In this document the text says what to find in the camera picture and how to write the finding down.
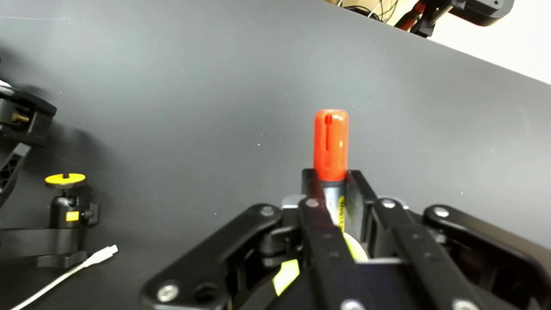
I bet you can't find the black mount yellow knob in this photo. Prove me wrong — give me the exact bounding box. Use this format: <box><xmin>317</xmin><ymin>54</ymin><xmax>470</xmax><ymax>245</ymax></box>
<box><xmin>43</xmin><ymin>171</ymin><xmax>100</xmax><ymax>233</ymax></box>

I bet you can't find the black and red equipment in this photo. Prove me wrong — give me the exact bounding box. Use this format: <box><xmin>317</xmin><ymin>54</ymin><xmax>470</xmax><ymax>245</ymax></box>
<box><xmin>395</xmin><ymin>0</ymin><xmax>517</xmax><ymax>40</ymax></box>

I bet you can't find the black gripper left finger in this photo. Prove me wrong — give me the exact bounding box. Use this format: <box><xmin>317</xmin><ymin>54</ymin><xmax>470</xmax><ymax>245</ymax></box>
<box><xmin>140</xmin><ymin>168</ymin><xmax>369</xmax><ymax>310</ymax></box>

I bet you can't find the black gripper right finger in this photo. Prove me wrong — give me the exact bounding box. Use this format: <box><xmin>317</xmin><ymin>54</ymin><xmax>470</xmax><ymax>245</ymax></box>
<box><xmin>348</xmin><ymin>170</ymin><xmax>551</xmax><ymax>310</ymax></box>

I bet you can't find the white cable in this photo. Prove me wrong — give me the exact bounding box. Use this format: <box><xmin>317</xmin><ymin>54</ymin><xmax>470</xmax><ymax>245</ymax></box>
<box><xmin>11</xmin><ymin>244</ymin><xmax>121</xmax><ymax>310</ymax></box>

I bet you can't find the black camera rig pile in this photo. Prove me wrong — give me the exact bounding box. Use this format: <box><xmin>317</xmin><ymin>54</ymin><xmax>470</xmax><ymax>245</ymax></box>
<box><xmin>0</xmin><ymin>80</ymin><xmax>100</xmax><ymax>273</ymax></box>

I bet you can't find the blue marker pen red cap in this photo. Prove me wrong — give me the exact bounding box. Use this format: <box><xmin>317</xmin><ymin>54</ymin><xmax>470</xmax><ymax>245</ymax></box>
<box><xmin>312</xmin><ymin>109</ymin><xmax>369</xmax><ymax>266</ymax></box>

